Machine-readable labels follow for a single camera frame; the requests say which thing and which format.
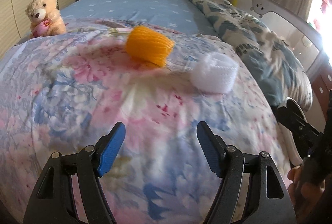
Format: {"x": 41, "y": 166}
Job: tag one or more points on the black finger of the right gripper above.
{"x": 300, "y": 137}

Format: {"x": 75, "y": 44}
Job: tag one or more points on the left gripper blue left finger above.
{"x": 108, "y": 147}

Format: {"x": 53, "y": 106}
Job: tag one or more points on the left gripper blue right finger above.
{"x": 211, "y": 147}

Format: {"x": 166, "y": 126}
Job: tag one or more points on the white foam fruit net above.
{"x": 214, "y": 73}

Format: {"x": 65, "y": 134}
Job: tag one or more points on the orange foam fruit net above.
{"x": 148, "y": 45}

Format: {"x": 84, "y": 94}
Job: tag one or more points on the person's right hand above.
{"x": 312, "y": 195}

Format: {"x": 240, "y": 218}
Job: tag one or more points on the blue white cartoon duvet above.
{"x": 270, "y": 61}

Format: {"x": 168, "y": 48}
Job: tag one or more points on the red brown drawer cabinet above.
{"x": 321, "y": 87}

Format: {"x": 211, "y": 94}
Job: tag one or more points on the floral pink blue quilt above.
{"x": 64, "y": 92}

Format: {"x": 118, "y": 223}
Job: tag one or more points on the blue bed sheet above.
{"x": 179, "y": 15}

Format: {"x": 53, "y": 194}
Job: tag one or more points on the beige teddy bear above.
{"x": 45, "y": 18}

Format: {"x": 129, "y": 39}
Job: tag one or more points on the grey baby crib rail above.
{"x": 303, "y": 39}

